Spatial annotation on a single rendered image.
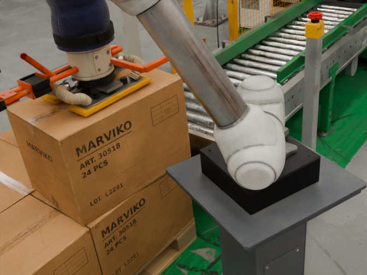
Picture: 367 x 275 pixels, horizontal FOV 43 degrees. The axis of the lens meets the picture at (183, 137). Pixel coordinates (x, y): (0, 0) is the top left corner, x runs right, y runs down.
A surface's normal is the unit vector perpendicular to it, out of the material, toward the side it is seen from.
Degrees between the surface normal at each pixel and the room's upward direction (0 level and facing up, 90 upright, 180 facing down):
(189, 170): 0
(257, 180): 99
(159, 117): 90
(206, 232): 0
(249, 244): 0
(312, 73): 90
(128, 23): 90
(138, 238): 90
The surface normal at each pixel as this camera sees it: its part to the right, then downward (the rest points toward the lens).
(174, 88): 0.70, 0.32
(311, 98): -0.62, 0.47
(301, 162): -0.12, -0.81
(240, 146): -0.26, 0.40
